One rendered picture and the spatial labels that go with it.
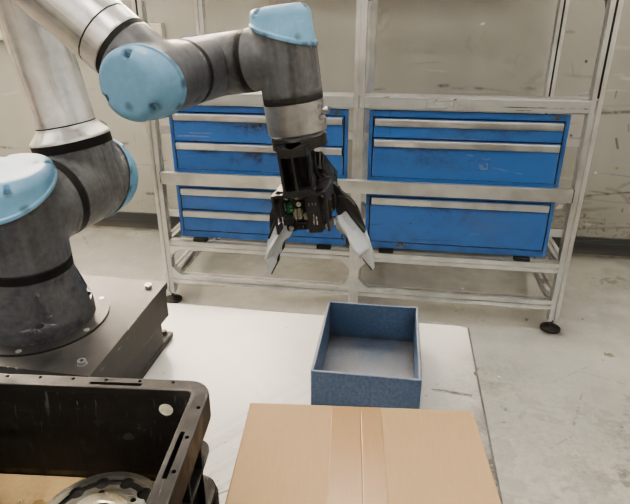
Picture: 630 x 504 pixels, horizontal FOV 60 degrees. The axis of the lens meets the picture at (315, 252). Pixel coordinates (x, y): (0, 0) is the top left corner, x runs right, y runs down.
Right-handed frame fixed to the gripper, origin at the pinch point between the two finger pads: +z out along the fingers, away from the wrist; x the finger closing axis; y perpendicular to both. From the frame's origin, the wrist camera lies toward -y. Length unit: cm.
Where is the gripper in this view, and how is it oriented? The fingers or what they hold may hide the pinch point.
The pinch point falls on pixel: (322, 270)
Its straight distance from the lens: 79.4
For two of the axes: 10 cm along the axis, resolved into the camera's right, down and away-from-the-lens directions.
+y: -1.9, 4.0, -9.0
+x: 9.7, -0.5, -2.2
